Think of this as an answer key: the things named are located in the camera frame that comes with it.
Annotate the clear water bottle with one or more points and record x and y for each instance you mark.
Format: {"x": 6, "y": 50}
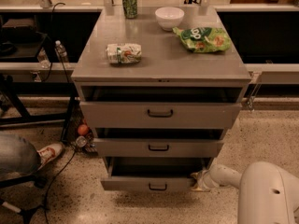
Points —
{"x": 61, "y": 52}

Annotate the white bowl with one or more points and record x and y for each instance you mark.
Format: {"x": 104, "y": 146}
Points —
{"x": 169, "y": 17}

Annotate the grey bottom drawer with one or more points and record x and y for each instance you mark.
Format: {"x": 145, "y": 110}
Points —
{"x": 152, "y": 174}

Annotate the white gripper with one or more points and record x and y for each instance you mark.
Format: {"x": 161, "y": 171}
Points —
{"x": 206, "y": 179}

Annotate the grey top drawer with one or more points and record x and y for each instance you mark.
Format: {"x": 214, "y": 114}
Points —
{"x": 159, "y": 115}

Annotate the grey middle drawer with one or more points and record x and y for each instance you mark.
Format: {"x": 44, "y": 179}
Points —
{"x": 170, "y": 148}

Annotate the white orange sneaker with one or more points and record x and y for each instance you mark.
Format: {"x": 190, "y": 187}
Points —
{"x": 49, "y": 153}

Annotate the grey drawer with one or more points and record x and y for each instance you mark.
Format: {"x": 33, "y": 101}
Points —
{"x": 170, "y": 148}
{"x": 152, "y": 174}
{"x": 159, "y": 115}

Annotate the lying white soda can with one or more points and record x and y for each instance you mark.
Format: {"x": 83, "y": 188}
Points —
{"x": 123, "y": 53}

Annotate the orange ball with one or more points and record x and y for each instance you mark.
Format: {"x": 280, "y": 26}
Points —
{"x": 83, "y": 129}

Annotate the green chip bag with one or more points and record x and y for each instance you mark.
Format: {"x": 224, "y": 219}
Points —
{"x": 203, "y": 39}

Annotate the upright green soda can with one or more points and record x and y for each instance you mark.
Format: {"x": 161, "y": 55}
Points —
{"x": 130, "y": 8}

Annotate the black table frame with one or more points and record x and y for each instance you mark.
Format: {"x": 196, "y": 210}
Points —
{"x": 36, "y": 93}

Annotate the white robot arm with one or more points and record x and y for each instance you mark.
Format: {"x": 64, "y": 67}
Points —
{"x": 267, "y": 193}

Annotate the blue jeans leg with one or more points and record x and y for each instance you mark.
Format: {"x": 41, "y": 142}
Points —
{"x": 17, "y": 155}

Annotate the grey drawer cabinet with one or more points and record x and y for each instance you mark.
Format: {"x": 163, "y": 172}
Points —
{"x": 167, "y": 73}

